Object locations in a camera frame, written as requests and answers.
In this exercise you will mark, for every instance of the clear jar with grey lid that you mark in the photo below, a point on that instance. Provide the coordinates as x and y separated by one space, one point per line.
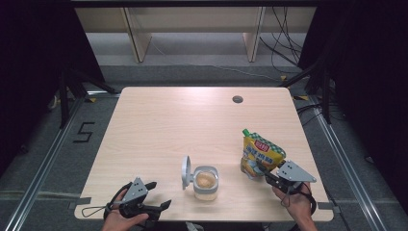
200 186

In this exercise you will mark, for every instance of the person's right hand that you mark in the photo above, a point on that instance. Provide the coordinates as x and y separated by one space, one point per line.
298 205

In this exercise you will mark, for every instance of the person's left hand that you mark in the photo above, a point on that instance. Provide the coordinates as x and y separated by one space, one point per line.
120 223

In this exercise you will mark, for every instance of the grey tape strip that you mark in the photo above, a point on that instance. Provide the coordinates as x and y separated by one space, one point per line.
80 202
330 207

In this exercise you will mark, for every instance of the yellow seasoning pouch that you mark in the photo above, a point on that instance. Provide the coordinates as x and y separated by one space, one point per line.
260 154

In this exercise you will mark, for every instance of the beige seasoning powder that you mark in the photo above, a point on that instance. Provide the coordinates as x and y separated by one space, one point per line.
206 180

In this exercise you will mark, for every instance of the beige wooden shelf unit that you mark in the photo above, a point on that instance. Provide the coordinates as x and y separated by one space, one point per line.
192 19

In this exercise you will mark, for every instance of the black curtain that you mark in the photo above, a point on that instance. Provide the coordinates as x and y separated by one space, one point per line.
32 64
369 80

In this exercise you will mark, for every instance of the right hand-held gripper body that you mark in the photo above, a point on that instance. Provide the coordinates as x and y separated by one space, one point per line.
293 173

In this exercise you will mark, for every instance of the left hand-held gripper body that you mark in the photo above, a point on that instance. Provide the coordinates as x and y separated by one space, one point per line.
136 192

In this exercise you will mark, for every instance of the aluminium floor rail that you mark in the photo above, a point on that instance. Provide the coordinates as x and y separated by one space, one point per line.
46 160
344 160

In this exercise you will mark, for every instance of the black tripod stand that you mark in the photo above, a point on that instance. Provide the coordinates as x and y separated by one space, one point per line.
326 96
63 102

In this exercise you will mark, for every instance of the yellow black tape piece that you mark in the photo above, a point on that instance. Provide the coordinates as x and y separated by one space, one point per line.
300 97
90 99
283 77

